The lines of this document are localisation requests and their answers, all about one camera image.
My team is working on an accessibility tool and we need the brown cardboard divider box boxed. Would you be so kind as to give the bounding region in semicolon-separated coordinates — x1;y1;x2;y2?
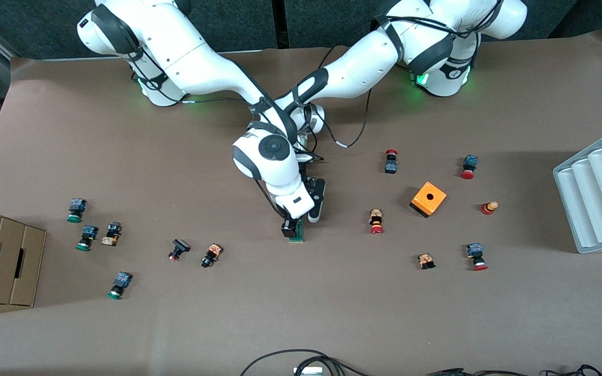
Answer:
0;205;47;307

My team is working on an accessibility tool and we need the green pushbutton blue block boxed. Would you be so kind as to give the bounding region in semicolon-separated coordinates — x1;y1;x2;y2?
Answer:
107;271;133;300
75;225;99;252
66;198;88;224

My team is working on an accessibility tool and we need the black looped cable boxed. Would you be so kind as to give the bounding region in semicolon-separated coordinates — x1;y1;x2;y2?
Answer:
239;349;372;376

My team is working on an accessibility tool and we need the black selector orange block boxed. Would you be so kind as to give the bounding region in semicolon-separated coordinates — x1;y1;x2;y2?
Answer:
100;221;123;247

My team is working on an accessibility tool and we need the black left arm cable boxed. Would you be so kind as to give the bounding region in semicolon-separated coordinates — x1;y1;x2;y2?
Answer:
301;16;490;162

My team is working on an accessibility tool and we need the grey ribbed plastic tray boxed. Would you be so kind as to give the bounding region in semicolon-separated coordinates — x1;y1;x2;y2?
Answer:
553;124;602;254

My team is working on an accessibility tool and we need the black cable with plug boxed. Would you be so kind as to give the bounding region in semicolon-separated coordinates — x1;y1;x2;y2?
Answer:
426;368;539;376

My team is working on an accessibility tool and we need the black partition post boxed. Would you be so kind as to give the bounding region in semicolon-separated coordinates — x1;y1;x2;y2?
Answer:
272;0;288;49

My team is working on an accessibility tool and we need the black pushbutton orange block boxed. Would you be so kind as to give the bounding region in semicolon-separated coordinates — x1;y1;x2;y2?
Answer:
200;243;223;268

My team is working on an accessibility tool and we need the orange button enclosure box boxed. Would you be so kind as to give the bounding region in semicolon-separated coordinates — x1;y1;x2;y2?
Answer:
409;181;447;218

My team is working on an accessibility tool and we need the black square red pushbutton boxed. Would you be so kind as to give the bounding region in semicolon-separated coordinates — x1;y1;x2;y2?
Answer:
168;238;192;262

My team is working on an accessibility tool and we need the red yellow emergency stop button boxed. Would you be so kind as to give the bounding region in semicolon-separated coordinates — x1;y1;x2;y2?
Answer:
368;208;385;235

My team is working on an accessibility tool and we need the red mushroom button silver collar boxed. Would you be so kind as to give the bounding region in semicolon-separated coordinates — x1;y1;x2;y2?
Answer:
466;242;489;272

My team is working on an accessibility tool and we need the black curly cable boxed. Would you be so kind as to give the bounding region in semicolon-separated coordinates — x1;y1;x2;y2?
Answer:
541;364;602;376

